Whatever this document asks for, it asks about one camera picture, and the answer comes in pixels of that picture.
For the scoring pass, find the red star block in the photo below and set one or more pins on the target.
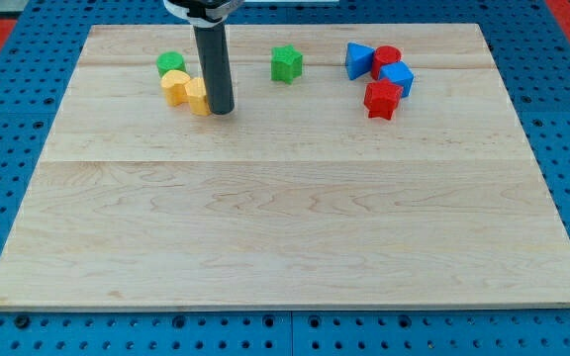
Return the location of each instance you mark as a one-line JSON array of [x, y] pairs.
[[382, 98]]

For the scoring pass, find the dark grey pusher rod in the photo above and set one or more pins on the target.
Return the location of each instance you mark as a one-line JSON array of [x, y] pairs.
[[214, 59]]

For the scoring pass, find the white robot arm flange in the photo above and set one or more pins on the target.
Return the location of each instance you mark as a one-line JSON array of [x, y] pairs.
[[202, 13]]

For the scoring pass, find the light wooden board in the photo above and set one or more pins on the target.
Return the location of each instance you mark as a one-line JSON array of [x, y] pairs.
[[296, 201]]

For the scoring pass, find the green star block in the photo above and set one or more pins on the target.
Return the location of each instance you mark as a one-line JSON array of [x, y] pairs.
[[286, 63]]

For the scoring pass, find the blue triangle block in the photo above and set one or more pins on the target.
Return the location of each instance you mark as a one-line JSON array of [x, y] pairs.
[[358, 60]]

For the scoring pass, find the red cylinder block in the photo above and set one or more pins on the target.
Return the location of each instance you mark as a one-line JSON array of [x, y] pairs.
[[383, 55]]

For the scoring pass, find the blue cube block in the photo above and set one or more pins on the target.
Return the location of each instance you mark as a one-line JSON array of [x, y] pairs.
[[400, 74]]

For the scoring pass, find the yellow heart block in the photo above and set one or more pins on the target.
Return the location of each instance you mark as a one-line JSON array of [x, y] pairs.
[[173, 84]]

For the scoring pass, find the green cylinder block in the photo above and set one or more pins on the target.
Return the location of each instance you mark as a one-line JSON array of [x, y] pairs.
[[170, 60]]

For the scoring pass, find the yellow hexagon block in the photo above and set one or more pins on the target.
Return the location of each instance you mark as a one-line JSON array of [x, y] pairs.
[[197, 97]]

